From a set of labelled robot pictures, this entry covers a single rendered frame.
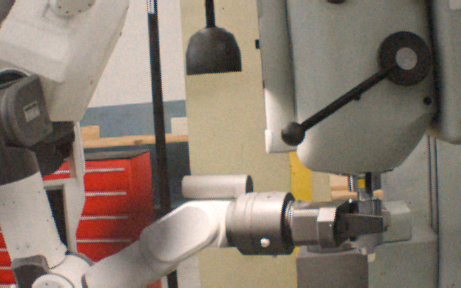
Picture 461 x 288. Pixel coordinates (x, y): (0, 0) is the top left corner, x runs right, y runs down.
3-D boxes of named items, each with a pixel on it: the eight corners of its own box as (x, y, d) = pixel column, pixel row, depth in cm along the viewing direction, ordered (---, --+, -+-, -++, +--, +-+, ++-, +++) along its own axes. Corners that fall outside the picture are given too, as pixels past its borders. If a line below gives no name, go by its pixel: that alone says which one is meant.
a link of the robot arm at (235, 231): (252, 256, 136) (174, 256, 140) (275, 252, 147) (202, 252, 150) (251, 173, 137) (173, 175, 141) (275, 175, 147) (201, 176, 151)
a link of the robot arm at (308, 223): (332, 195, 131) (244, 197, 135) (334, 267, 131) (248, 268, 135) (353, 183, 143) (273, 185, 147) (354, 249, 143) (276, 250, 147)
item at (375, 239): (379, 246, 133) (378, 207, 133) (347, 248, 135) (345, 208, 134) (385, 240, 138) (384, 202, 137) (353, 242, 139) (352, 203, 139)
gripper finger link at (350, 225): (383, 235, 133) (340, 236, 135) (383, 212, 133) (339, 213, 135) (381, 237, 131) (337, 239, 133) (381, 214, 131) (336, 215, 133)
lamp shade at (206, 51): (180, 76, 134) (177, 30, 133) (232, 72, 136) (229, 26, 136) (194, 75, 127) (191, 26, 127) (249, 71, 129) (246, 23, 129)
